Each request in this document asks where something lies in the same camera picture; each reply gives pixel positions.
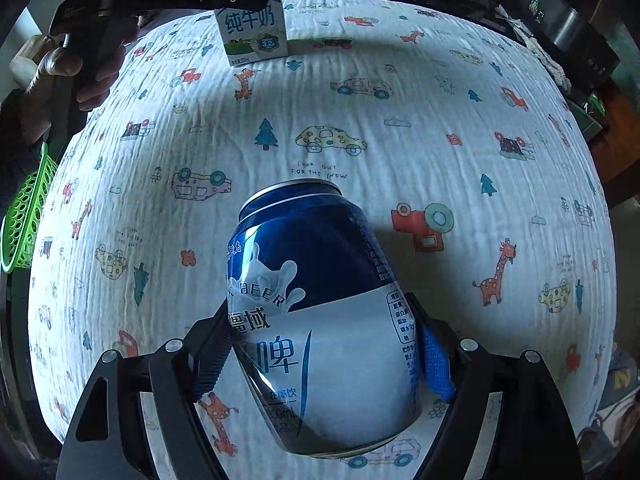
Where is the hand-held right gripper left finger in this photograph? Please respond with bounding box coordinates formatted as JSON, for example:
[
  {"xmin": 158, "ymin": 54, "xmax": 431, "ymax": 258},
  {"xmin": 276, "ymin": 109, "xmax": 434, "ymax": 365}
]
[{"xmin": 59, "ymin": 305, "xmax": 236, "ymax": 480}]

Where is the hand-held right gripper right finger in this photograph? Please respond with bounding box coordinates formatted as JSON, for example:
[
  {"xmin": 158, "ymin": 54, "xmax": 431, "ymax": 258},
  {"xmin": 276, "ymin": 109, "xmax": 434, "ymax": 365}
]
[{"xmin": 402, "ymin": 290, "xmax": 583, "ymax": 480}]

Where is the white milk carton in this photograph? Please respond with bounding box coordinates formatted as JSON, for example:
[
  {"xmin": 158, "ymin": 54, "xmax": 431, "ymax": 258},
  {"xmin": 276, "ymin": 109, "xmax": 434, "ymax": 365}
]
[{"xmin": 205, "ymin": 0, "xmax": 290, "ymax": 67}]

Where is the blue and white can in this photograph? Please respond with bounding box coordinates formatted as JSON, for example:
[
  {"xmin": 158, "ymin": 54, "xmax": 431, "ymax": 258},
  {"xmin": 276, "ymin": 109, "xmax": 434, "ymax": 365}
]
[{"xmin": 226, "ymin": 180, "xmax": 426, "ymax": 460}]

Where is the green plastic basket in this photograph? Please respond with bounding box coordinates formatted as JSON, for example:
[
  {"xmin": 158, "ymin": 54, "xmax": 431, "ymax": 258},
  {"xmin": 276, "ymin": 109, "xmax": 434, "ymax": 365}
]
[{"xmin": 0, "ymin": 141, "xmax": 58, "ymax": 275}]

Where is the person's left forearm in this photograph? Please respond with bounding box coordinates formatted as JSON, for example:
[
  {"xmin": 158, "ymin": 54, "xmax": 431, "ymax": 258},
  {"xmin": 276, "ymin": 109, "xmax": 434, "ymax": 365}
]
[{"xmin": 0, "ymin": 87, "xmax": 56, "ymax": 171}]

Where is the person's left hand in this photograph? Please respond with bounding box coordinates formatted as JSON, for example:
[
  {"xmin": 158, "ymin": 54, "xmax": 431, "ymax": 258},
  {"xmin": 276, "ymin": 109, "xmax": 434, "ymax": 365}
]
[{"xmin": 39, "ymin": 24, "xmax": 141, "ymax": 112}]

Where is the printed white blanket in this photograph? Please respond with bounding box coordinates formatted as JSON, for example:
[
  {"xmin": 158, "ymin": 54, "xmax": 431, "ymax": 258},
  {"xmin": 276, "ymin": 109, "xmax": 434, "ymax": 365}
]
[{"xmin": 27, "ymin": 0, "xmax": 618, "ymax": 480}]

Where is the white cloth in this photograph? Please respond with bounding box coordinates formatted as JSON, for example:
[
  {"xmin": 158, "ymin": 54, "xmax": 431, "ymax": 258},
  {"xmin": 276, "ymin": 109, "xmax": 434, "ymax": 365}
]
[{"xmin": 495, "ymin": 4, "xmax": 571, "ymax": 93}]

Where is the black appliance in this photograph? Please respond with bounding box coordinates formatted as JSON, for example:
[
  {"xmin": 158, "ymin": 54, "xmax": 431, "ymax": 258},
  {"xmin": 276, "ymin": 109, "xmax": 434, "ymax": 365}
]
[{"xmin": 520, "ymin": 0, "xmax": 623, "ymax": 93}]

